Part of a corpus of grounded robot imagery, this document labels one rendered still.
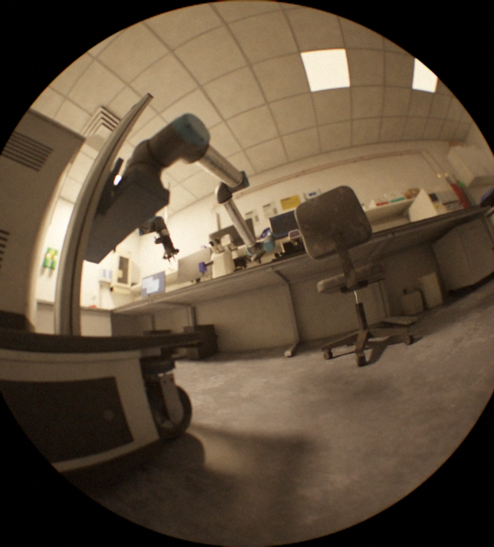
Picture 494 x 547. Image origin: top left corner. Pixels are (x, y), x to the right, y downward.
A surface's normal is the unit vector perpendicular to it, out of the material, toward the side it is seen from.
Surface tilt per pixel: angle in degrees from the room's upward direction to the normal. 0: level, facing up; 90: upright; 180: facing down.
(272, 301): 90
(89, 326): 90
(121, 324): 90
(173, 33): 180
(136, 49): 180
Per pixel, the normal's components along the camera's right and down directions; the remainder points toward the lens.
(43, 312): 0.91, -0.26
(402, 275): -0.38, -0.20
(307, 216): -0.60, -0.13
